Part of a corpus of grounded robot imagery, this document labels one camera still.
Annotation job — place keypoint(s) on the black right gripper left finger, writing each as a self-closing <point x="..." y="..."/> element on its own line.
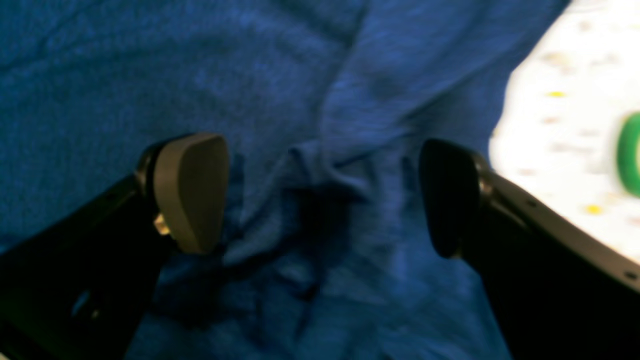
<point x="79" y="289"/>

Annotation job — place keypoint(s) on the green round object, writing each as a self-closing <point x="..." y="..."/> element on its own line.
<point x="627" y="154"/>

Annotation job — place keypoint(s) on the terrazzo patterned tablecloth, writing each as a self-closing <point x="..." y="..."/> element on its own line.
<point x="565" y="109"/>

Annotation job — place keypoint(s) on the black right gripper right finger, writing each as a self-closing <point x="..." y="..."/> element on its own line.
<point x="556" y="292"/>

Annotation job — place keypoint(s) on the dark blue t-shirt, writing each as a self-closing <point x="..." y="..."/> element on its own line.
<point x="324" y="105"/>

